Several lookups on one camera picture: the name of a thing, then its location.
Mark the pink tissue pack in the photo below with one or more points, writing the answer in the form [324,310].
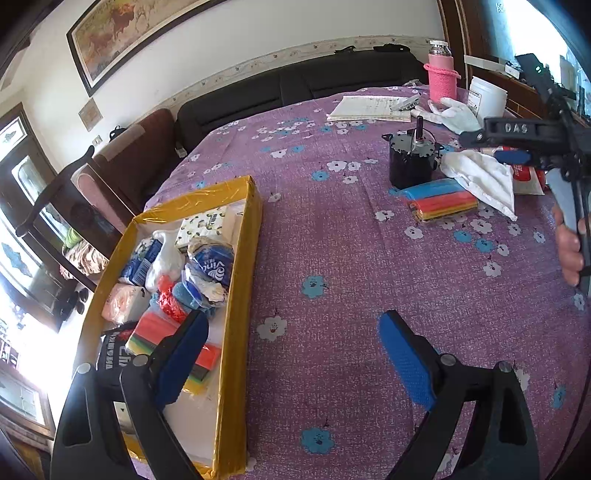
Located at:
[122,302]

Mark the purple floral tablecloth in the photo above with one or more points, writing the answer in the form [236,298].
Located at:
[332,258]

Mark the pile of colourful clothes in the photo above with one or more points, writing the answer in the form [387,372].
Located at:
[83,258]

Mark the colourful bag rolls pack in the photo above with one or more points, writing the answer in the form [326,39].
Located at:
[443,198]
[152,330]

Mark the white plastic jar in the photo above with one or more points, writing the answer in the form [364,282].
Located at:
[485,99]

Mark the red plastic bag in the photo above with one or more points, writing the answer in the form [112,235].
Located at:
[170,300]

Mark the pink bottle with knit sleeve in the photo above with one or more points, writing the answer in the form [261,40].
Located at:
[441,78]

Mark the person's right hand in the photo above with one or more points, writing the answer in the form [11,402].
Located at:
[568,249]

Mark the lemon print tissue pack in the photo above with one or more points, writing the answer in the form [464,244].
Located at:
[203,224]

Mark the yellow cardboard box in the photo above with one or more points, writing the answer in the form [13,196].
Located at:
[240,277]

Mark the blue white tissue pack bagged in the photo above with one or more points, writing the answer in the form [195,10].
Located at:
[210,267]

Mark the white glove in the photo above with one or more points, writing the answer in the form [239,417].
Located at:
[455,115]

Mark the small blue white tissue pack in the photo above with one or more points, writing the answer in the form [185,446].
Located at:
[136,265]

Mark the dark wooden chair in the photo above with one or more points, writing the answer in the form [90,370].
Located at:
[51,198]

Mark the brown armchair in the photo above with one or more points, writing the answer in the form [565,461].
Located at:
[138,152]

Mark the black item on armchair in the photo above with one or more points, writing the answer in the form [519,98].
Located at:
[116,132]

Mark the black cylindrical motor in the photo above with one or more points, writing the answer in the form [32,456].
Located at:
[408,161]

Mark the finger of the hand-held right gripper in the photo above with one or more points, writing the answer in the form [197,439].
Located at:
[512,128]
[512,157]

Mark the wall plaque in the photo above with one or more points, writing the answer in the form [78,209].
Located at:
[90,111]

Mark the white plastic bag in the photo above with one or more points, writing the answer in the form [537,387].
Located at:
[164,263]

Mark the dark wooden glass cabinet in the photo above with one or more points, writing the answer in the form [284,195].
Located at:
[27,221]

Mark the black snack packet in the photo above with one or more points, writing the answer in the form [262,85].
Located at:
[115,355]

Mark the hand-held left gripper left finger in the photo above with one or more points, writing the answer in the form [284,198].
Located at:
[184,355]

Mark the wooden side cabinet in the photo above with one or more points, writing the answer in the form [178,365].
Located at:
[521,87]

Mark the white packet with red label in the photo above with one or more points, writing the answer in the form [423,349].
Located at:
[526,177]

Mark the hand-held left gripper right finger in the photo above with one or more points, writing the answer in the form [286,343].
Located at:
[406,360]

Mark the black item on sofa back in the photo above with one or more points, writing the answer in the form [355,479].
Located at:
[390,48]

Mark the framed painting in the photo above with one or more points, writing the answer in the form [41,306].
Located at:
[129,37]

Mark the black sofa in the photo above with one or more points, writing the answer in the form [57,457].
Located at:
[277,97]

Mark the stack of papers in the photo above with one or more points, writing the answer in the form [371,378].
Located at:
[364,108]

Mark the small grey pack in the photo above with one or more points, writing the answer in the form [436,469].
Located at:
[406,102]

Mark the white cloth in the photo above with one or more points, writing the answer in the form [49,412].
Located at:
[485,177]

